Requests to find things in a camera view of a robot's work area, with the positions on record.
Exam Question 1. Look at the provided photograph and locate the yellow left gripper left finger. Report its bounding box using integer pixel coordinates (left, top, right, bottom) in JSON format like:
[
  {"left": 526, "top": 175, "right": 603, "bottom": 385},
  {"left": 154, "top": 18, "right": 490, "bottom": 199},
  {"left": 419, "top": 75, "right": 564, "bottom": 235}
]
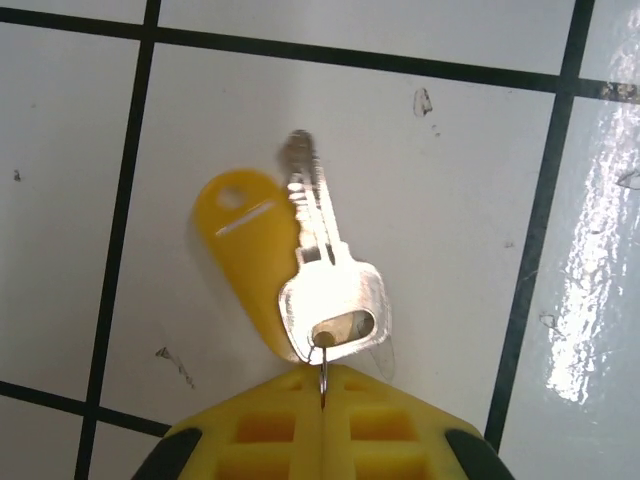
[{"left": 130, "top": 363, "right": 325, "bottom": 480}]

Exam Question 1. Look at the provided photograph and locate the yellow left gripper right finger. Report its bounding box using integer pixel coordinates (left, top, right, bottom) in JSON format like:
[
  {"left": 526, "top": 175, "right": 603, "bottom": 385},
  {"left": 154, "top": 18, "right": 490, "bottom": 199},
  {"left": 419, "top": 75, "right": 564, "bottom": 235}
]
[{"left": 323, "top": 363, "right": 509, "bottom": 480}]

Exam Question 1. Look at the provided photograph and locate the small split ring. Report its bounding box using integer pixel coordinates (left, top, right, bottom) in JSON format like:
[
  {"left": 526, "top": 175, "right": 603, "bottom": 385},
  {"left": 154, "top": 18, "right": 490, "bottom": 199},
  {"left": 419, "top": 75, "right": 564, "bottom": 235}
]
[{"left": 305, "top": 334, "right": 334, "bottom": 409}]

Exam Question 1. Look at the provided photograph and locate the silver key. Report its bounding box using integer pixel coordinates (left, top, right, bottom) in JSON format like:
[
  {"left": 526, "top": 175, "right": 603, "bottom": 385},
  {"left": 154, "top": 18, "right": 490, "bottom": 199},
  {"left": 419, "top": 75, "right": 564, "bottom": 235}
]
[{"left": 276, "top": 128, "right": 392, "bottom": 365}]

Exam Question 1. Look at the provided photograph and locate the yellow key tag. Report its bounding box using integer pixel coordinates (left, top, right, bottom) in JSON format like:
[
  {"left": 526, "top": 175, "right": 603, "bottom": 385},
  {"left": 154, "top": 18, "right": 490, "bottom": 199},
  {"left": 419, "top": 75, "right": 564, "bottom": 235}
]
[{"left": 191, "top": 167, "right": 311, "bottom": 364}]

